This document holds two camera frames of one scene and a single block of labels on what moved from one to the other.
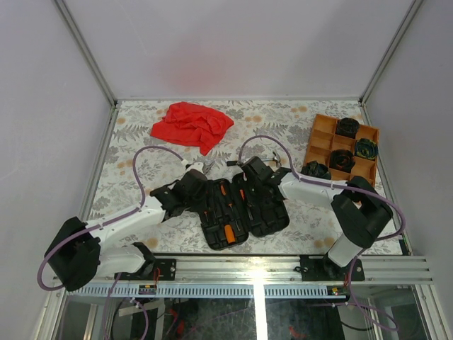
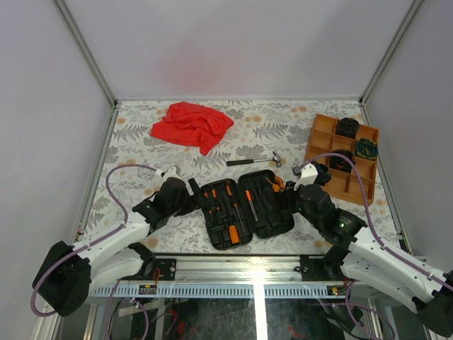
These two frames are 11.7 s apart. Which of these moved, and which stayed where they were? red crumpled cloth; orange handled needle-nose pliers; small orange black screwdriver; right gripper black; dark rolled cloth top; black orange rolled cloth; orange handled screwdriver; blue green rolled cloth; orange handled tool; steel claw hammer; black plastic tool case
Moved: orange handled screwdriver; small orange black screwdriver; right gripper black; orange handled needle-nose pliers; orange handled tool
Stayed: black plastic tool case; black orange rolled cloth; dark rolled cloth top; red crumpled cloth; blue green rolled cloth; steel claw hammer
